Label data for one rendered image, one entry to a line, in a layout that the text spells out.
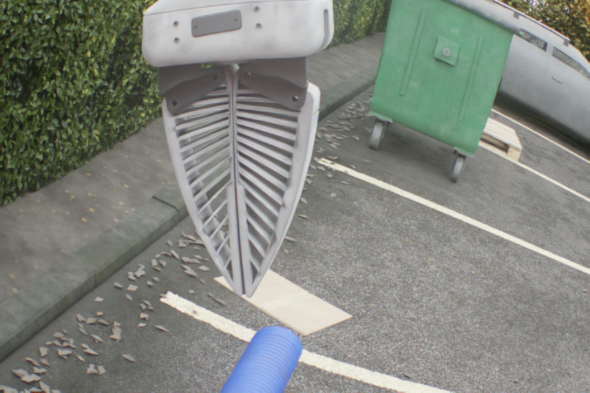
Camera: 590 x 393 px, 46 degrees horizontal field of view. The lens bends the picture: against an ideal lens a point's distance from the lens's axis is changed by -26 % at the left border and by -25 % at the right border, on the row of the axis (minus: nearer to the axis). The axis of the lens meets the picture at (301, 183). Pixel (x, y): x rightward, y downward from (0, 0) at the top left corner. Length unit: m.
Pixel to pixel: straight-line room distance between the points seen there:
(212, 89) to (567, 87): 9.58
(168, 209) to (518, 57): 6.82
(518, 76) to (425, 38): 4.51
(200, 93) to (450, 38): 5.09
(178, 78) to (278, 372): 0.19
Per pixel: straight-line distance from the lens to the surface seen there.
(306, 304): 3.45
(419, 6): 5.50
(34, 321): 2.57
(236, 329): 3.09
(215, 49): 0.42
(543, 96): 9.96
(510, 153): 7.48
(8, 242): 2.96
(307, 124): 0.44
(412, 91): 5.62
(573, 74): 10.04
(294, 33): 0.41
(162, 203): 3.79
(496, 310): 4.04
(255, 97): 0.45
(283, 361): 0.53
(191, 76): 0.44
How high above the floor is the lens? 1.49
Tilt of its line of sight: 18 degrees down
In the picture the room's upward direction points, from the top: 18 degrees clockwise
